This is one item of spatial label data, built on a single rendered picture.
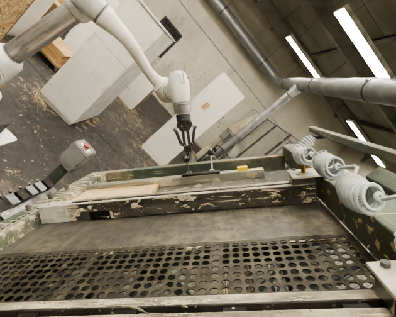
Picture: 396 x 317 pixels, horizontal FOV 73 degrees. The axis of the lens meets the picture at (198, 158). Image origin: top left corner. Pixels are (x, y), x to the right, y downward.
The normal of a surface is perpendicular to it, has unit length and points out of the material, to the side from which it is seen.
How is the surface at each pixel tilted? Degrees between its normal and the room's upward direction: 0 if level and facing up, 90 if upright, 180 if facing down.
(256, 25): 90
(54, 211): 90
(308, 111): 90
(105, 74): 90
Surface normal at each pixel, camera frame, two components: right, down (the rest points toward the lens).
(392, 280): -0.13, -0.97
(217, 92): -0.04, 0.29
